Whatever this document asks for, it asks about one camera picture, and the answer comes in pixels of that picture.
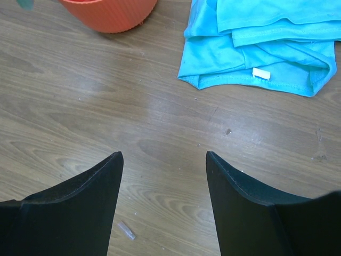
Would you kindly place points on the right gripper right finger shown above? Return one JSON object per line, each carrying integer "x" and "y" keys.
{"x": 253, "y": 218}

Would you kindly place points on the teal folded cloth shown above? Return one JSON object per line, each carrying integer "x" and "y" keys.
{"x": 286, "y": 46}

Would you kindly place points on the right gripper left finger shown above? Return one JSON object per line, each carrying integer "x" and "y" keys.
{"x": 71, "y": 218}

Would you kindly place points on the orange divided round container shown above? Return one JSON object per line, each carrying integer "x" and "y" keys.
{"x": 110, "y": 16}

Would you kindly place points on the small green correction bottle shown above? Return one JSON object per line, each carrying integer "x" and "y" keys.
{"x": 26, "y": 4}

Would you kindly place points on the small clear cap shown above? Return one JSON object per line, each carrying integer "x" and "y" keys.
{"x": 126, "y": 230}

